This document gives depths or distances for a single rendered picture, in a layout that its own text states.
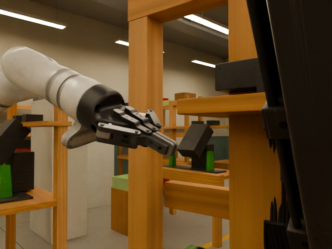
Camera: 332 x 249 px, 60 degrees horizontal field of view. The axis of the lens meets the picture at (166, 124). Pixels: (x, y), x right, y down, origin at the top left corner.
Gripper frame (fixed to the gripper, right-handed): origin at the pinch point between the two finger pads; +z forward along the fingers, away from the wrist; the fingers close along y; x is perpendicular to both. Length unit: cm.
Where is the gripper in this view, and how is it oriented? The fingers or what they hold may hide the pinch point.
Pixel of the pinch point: (163, 144)
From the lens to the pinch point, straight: 41.1
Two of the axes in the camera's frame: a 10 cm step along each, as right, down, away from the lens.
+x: -2.5, 8.8, 4.0
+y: 5.5, -2.1, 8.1
